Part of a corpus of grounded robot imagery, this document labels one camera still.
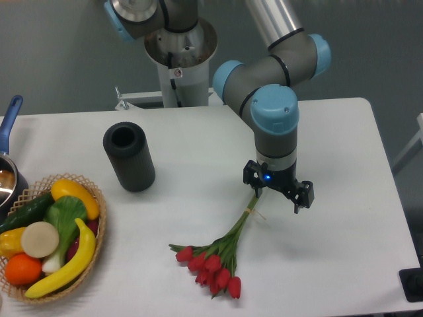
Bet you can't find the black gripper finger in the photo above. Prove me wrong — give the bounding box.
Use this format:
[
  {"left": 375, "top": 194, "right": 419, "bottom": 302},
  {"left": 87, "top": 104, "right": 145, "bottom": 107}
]
[
  {"left": 243, "top": 160, "right": 264, "bottom": 197},
  {"left": 292, "top": 182, "right": 314, "bottom": 214}
]

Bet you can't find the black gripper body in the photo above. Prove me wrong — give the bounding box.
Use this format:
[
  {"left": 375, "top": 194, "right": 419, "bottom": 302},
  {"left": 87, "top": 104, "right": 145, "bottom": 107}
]
[{"left": 259, "top": 162, "right": 300, "bottom": 201}]

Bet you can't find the red tulip bouquet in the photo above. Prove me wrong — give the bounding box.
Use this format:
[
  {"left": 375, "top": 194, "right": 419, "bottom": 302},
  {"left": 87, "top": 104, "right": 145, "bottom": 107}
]
[{"left": 169, "top": 196, "right": 259, "bottom": 299}]

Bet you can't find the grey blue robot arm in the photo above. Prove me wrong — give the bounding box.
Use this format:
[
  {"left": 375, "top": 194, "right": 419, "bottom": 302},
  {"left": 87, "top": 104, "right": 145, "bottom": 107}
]
[{"left": 104, "top": 1, "right": 332, "bottom": 209}]

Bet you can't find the dark grey ribbed vase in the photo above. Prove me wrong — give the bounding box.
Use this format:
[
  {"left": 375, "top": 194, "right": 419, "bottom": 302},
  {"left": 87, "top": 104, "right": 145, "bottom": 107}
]
[{"left": 102, "top": 122, "right": 155, "bottom": 192}]

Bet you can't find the black device at table edge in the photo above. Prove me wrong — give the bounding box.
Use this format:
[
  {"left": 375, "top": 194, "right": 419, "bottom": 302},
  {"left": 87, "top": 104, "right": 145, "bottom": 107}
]
[{"left": 399, "top": 267, "right": 422, "bottom": 302}]

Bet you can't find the red vegetable in basket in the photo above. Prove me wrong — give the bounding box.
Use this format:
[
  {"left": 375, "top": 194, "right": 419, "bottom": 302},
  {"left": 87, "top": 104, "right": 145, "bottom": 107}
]
[{"left": 66, "top": 219, "right": 98, "bottom": 262}]

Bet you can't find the green bok choy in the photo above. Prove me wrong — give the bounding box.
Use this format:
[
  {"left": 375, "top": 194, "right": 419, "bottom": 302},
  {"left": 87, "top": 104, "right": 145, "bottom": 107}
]
[{"left": 42, "top": 195, "right": 87, "bottom": 275}]

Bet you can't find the yellow banana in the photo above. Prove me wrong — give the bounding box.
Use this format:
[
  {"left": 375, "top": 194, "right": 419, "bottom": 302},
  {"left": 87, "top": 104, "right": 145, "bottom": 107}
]
[{"left": 24, "top": 218, "right": 96, "bottom": 299}]

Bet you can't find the woven wicker basket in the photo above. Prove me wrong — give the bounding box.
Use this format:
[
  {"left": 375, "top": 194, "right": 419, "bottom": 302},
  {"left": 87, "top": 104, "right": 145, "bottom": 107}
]
[{"left": 1, "top": 173, "right": 106, "bottom": 304}]

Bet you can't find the green cucumber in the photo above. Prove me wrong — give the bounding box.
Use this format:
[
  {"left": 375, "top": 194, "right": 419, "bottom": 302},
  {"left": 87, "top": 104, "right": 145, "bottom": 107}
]
[{"left": 1, "top": 192, "right": 54, "bottom": 233}]

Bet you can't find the beige round disc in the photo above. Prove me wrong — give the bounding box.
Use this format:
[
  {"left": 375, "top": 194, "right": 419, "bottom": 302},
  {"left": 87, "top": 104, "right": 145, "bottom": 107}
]
[{"left": 20, "top": 221, "right": 59, "bottom": 258}]

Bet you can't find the orange fruit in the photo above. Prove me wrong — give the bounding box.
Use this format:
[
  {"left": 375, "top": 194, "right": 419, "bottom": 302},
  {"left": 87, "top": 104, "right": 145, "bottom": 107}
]
[{"left": 5, "top": 253, "right": 42, "bottom": 285}]

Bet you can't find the yellow bell pepper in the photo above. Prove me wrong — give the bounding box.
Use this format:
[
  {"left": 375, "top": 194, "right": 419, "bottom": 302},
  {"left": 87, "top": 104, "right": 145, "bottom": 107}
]
[{"left": 0, "top": 227, "right": 26, "bottom": 259}]

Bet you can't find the white table frame bracket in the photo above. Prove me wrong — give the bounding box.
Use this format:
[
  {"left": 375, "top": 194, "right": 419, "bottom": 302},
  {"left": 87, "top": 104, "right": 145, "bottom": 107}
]
[{"left": 114, "top": 86, "right": 225, "bottom": 111}]

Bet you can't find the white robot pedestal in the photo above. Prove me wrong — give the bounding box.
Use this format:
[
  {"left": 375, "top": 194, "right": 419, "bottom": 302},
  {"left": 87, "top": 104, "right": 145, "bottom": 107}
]
[{"left": 144, "top": 18, "right": 217, "bottom": 108}]

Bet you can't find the blue handled saucepan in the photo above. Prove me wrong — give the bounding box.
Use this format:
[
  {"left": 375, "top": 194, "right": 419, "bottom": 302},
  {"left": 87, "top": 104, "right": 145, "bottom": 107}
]
[{"left": 1, "top": 95, "right": 28, "bottom": 222}]

